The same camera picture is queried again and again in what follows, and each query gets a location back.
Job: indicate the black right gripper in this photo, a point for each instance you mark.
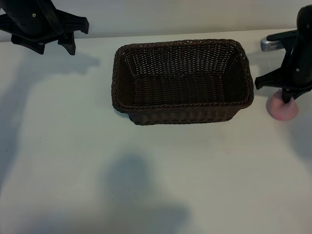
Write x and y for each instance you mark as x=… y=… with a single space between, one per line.
x=302 y=63

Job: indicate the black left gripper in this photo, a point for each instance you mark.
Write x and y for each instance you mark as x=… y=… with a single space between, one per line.
x=26 y=19

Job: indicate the pink peach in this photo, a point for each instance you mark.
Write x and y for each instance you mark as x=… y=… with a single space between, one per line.
x=280 y=112

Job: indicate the dark brown wicker basket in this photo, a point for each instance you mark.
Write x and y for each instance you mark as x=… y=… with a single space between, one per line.
x=182 y=97

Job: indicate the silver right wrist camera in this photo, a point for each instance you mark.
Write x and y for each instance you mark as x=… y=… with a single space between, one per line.
x=270 y=45

